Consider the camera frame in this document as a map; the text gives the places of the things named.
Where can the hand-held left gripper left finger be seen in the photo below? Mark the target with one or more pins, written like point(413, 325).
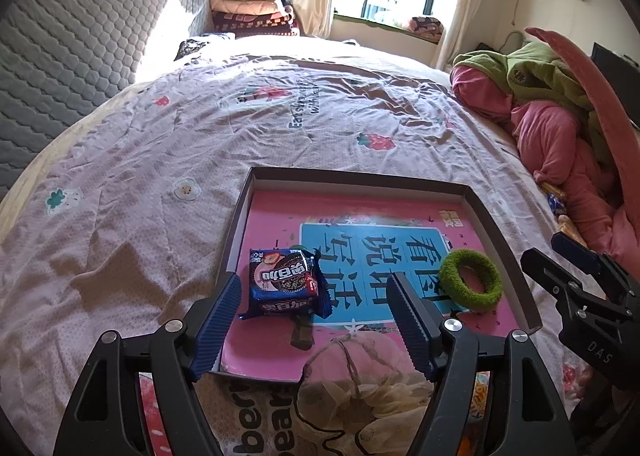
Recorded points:
point(220, 321)

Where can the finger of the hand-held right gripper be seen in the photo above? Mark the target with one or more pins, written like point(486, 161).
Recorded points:
point(575, 248)
point(545, 268)

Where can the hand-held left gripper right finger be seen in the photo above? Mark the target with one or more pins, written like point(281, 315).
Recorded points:
point(410, 321)

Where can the shallow grey cardboard box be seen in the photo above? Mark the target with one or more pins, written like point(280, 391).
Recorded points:
point(240, 216)

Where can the small wrapped snack packets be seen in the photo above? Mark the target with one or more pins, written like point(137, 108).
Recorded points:
point(557, 206)

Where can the blue cookie packet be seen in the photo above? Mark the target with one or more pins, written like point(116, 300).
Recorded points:
point(282, 281)

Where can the pink garment heap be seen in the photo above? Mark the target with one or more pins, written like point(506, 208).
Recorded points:
point(555, 136)

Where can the pink and blue picture book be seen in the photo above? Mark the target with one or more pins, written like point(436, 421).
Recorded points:
point(360, 216)

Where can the pink curved cushion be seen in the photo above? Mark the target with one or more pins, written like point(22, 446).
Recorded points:
point(600, 81)

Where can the green jacket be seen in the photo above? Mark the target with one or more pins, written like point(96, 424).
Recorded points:
point(540, 71)

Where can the black television screen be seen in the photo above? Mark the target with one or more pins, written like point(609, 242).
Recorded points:
point(610, 59)

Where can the dark patterned cloth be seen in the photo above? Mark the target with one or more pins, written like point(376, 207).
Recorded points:
point(195, 46)

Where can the dark red patterned folded blanket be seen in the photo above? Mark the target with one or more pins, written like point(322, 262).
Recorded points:
point(250, 24)

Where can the grey quilted mattress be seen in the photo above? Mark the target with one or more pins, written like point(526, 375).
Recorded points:
point(65, 51)

